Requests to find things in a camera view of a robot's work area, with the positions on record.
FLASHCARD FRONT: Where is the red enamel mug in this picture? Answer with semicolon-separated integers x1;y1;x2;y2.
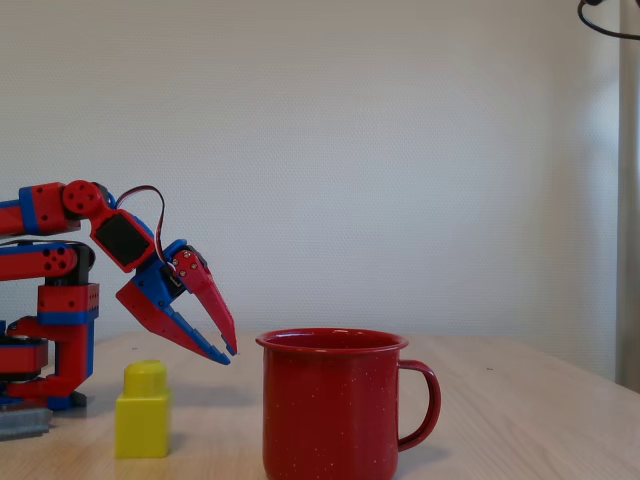
255;327;443;480

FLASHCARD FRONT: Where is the grey vertical post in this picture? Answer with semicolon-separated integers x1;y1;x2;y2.
614;0;640;396

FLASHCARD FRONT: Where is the red white gripper servo cable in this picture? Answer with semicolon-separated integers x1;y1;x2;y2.
114;185;179;275

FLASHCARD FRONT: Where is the black hanging cable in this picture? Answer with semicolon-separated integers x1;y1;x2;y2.
577;0;640;42

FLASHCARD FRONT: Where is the yellow toy building block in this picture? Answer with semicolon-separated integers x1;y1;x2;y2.
114;359;174;460

